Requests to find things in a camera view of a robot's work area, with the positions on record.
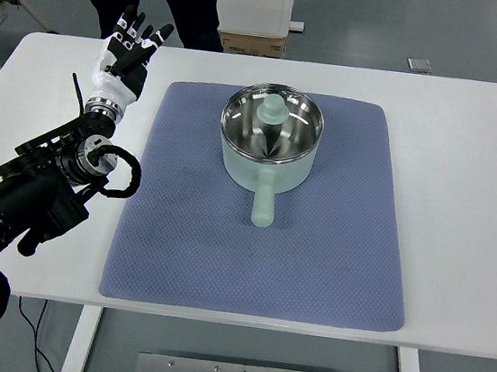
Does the white cabinet with base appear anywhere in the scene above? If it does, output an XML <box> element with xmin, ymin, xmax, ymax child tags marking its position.
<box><xmin>207</xmin><ymin>0</ymin><xmax>310</xmax><ymax>42</ymax></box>

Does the grey floor socket plate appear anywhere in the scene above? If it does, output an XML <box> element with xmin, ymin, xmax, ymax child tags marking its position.
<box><xmin>405</xmin><ymin>56</ymin><xmax>434</xmax><ymax>75</ymax></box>

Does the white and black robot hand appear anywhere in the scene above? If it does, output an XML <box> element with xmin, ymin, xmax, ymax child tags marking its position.
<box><xmin>86</xmin><ymin>0</ymin><xmax>177</xmax><ymax>115</ymax></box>

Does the black cable on floor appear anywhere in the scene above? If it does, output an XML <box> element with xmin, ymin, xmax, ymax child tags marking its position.
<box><xmin>9</xmin><ymin>295</ymin><xmax>68</xmax><ymax>372</ymax></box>

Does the blue textured mat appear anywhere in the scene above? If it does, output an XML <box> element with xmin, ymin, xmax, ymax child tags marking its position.
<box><xmin>96</xmin><ymin>69</ymin><xmax>432</xmax><ymax>336</ymax></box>

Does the glass lid with green knob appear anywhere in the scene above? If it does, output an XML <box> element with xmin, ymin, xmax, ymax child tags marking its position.
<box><xmin>216</xmin><ymin>78</ymin><xmax>329</xmax><ymax>171</ymax></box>

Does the light green pot with handle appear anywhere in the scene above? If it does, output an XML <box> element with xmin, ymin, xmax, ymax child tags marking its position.
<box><xmin>207</xmin><ymin>78</ymin><xmax>329</xmax><ymax>236</ymax></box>

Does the brown cardboard box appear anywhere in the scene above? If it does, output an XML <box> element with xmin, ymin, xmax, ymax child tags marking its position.
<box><xmin>216</xmin><ymin>28</ymin><xmax>288</xmax><ymax>60</ymax></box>

